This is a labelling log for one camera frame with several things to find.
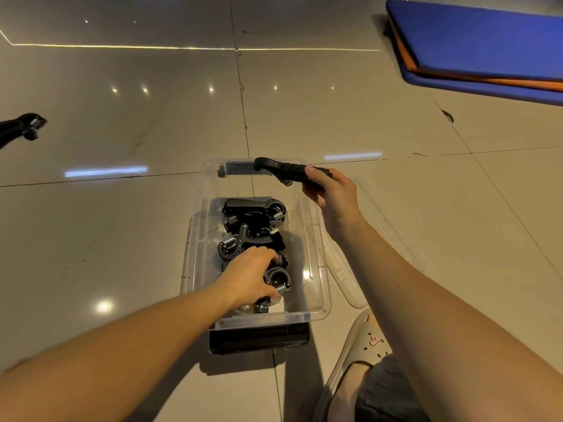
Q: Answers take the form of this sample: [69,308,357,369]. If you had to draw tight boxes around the person's right hand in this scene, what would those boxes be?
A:
[302,166,362,235]

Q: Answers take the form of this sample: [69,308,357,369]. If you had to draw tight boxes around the person's left hand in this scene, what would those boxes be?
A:
[218,246,281,311]

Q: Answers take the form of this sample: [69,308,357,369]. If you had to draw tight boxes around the clear plastic box lid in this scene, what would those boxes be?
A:
[298,175,426,309]

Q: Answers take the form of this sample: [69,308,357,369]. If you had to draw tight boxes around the black hand grip strengthener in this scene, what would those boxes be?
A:
[218,223,286,261]
[255,266,292,313]
[253,156,332,188]
[222,197,287,232]
[0,113,47,150]

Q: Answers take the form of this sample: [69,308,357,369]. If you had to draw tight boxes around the clear plastic storage box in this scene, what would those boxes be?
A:
[180,157,333,333]

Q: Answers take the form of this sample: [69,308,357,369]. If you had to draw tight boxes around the person's right forearm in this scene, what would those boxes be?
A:
[326,214,563,422]

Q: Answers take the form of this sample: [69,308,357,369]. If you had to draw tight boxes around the grey shorts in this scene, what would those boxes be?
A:
[354,353,433,422]

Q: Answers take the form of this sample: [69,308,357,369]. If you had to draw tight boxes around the black box latch handle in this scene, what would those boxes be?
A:
[217,160,261,178]
[208,322,311,356]

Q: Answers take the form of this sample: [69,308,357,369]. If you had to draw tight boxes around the person's left forearm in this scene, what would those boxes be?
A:
[0,281,238,422]

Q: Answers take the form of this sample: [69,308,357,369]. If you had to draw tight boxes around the beige clog sandal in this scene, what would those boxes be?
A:
[311,308,393,422]

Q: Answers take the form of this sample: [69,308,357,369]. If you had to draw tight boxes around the blue and orange folded mat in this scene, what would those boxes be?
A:
[384,0,563,107]

